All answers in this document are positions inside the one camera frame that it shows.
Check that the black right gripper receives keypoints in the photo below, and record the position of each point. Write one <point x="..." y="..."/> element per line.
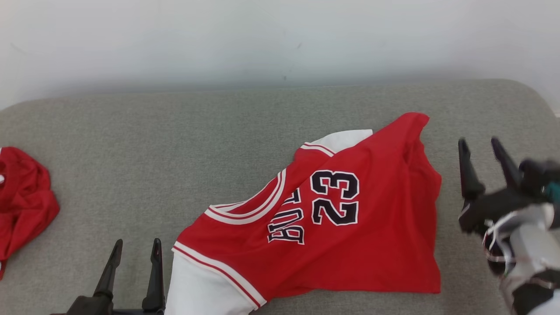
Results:
<point x="494" y="208"/>

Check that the red basketball jersey number 23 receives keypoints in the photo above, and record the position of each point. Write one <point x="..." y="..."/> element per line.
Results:
<point x="385" y="236"/>

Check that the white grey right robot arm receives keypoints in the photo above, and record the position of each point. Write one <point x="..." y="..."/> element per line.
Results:
<point x="531" y="245"/>

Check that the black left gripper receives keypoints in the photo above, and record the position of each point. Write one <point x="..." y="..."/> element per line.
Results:
<point x="92" y="307"/>

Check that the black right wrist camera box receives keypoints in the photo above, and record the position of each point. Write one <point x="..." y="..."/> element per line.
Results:
<point x="536" y="173"/>

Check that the red shorts with white stripes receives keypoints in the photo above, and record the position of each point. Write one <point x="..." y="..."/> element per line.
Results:
<point x="22" y="205"/>

